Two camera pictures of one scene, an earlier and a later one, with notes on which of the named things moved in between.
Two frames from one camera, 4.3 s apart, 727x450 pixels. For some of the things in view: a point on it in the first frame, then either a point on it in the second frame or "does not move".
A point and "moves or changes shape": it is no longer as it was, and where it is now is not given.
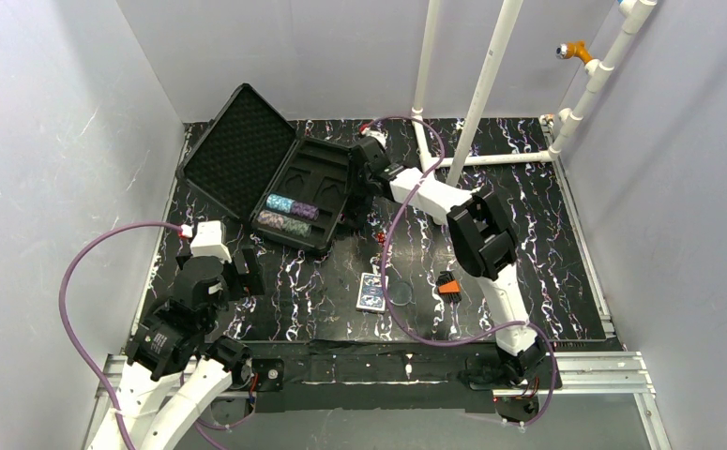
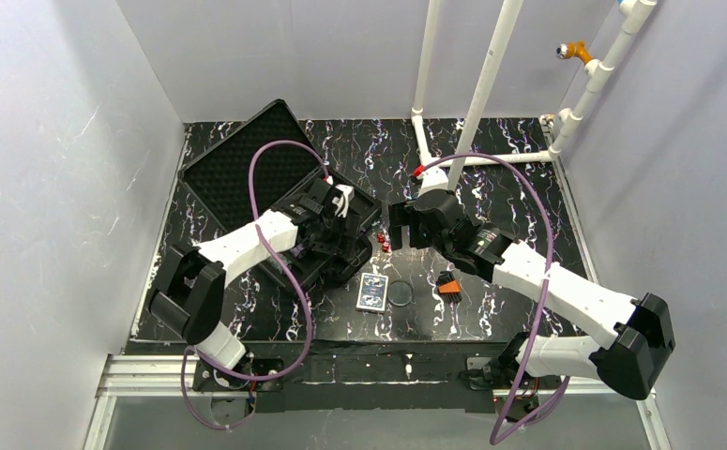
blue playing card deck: x=371 y=295 does not move
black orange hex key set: x=448 y=287 does not move
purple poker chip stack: x=305 y=210 moves or changes shape
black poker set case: x=253 y=164 moves or changes shape
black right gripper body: x=359 y=184 to x=413 y=225
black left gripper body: x=246 y=273 to x=336 y=249
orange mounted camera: x=574 y=49 does not move
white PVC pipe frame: x=503 y=22 does not move
